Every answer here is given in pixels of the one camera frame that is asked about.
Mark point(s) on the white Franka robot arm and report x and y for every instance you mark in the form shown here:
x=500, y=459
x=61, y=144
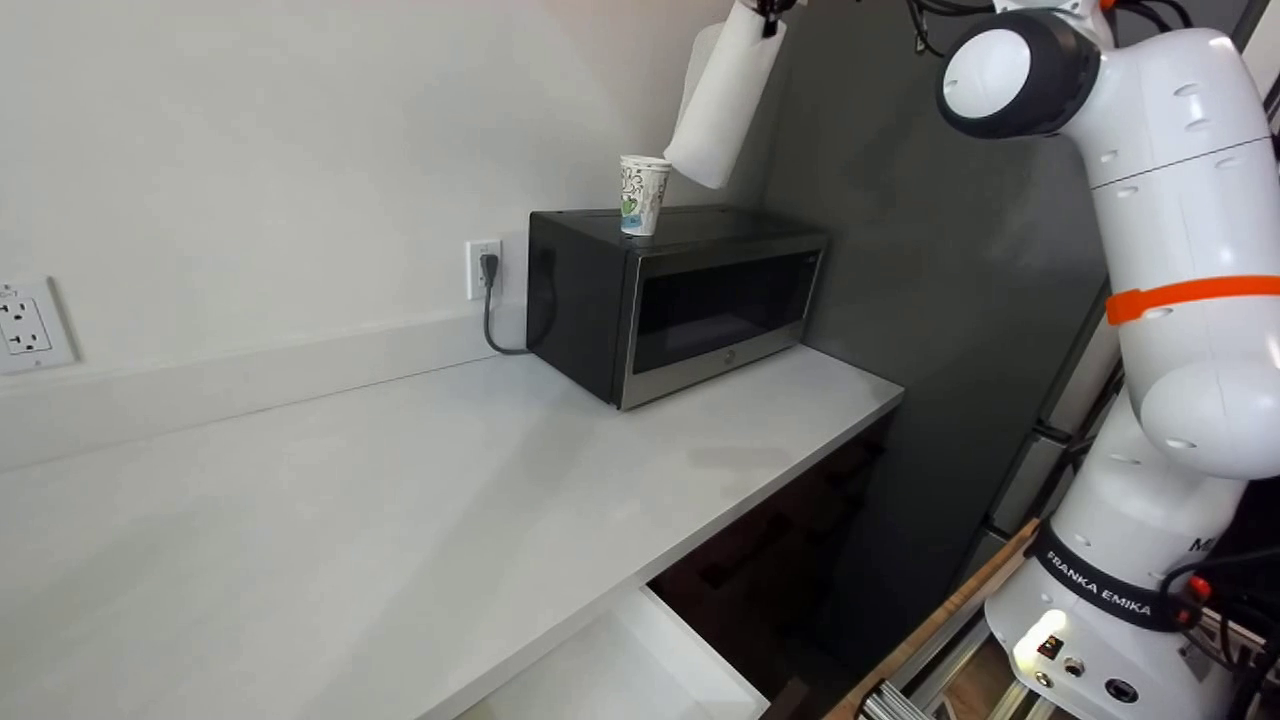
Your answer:
x=1184, y=175

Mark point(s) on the white wall power outlet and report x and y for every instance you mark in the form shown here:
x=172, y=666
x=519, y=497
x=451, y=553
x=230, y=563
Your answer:
x=476, y=273
x=26, y=325

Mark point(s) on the white printed paper cup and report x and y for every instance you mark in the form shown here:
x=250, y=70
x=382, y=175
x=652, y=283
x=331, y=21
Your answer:
x=641, y=194

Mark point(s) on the black steel microwave oven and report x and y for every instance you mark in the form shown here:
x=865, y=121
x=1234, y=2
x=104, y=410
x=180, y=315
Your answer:
x=704, y=306

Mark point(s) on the wooden edged robot table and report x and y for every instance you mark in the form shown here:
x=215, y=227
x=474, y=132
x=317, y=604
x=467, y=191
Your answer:
x=934, y=625

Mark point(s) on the white drawer front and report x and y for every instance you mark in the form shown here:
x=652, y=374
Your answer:
x=615, y=666

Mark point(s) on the dark wood lower cabinet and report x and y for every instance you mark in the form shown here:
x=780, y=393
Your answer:
x=775, y=572

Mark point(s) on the dark grey side panel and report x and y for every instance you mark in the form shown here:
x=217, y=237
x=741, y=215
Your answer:
x=934, y=334

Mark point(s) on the white paper towel roll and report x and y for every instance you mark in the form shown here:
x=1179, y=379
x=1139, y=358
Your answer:
x=723, y=106

